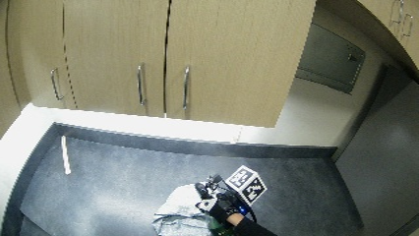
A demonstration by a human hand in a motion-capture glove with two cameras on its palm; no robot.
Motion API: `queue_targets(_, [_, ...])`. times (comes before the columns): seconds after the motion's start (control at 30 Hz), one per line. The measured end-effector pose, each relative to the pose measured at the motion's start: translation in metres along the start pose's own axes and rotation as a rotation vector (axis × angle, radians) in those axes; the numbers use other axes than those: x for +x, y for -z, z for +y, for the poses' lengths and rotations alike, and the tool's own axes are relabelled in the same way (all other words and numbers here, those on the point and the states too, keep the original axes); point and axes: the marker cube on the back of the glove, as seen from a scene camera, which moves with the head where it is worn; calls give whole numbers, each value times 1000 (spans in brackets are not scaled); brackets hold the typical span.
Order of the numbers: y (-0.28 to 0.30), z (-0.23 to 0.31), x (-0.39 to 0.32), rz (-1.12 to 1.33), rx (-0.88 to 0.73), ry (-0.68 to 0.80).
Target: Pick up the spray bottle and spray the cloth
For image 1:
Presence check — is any white grey cloth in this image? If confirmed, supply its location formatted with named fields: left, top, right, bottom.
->
left=150, top=183, right=220, bottom=236

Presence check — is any white marker cube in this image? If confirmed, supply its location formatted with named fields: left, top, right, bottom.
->
left=225, top=164, right=269, bottom=207

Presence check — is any green bottle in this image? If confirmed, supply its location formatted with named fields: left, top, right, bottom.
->
left=206, top=216, right=236, bottom=236

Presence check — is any white strip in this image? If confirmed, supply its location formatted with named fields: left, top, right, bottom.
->
left=60, top=135, right=73, bottom=176

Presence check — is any beige wooden cabinet door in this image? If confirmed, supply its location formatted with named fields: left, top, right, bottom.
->
left=61, top=0, right=170, bottom=118
left=164, top=0, right=318, bottom=129
left=0, top=0, right=79, bottom=110

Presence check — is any dark grey tall appliance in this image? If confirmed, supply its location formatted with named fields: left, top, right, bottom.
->
left=331, top=64, right=419, bottom=236

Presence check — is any beige corner cabinet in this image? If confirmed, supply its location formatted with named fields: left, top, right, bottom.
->
left=357, top=0, right=419, bottom=73

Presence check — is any black glove cable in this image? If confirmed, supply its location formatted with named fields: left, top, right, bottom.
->
left=237, top=204, right=259, bottom=224

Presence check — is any silver cabinet handle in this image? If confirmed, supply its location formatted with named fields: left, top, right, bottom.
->
left=402, top=13, right=415, bottom=38
left=390, top=0, right=406, bottom=25
left=136, top=63, right=146, bottom=107
left=181, top=65, right=193, bottom=111
left=49, top=67, right=65, bottom=101

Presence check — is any grey wall panel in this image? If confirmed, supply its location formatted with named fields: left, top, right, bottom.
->
left=294, top=22, right=369, bottom=95

